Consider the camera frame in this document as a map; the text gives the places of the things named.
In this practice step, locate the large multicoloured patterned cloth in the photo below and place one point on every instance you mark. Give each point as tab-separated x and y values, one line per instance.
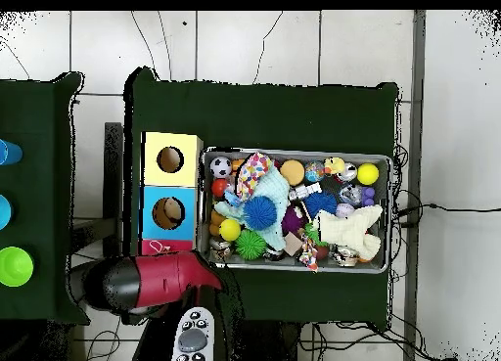
252	173

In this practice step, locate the blue spiky toy with eyes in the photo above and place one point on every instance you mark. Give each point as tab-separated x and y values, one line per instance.
260	213

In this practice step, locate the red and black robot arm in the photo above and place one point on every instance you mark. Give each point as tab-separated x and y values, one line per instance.
164	277

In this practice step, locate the wooden box with three holes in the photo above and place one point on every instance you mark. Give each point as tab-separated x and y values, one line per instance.
188	173

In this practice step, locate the mint green waffle cloth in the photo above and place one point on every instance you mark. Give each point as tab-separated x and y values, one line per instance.
278	189

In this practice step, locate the black and white soccer ball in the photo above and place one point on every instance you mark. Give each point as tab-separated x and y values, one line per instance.
221	167

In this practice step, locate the smooth yellow ball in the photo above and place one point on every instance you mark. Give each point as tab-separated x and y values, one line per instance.
229	229

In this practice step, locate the orange foam ball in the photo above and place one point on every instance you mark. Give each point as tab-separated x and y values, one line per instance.
292	172

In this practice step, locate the green spiky ball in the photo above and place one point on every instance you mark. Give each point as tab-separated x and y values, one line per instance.
250	244

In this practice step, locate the blue spiky ball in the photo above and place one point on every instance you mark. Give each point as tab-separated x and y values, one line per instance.
321	202

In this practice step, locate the dark green table cloth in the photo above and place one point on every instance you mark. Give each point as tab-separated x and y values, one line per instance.
274	114

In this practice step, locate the cream waffle cloth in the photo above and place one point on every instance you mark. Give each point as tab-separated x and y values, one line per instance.
348	230

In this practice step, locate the yellow tennis ball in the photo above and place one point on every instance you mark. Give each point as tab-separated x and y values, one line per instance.
368	174

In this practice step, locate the green cloth covered side table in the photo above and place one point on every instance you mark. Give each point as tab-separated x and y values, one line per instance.
35	181

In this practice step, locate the blue cup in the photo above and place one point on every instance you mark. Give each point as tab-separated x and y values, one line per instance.
9	153
4	212

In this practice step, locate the green cup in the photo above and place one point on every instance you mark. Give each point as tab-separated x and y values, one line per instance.
15	266

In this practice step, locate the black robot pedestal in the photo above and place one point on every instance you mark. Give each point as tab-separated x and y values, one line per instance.
274	341

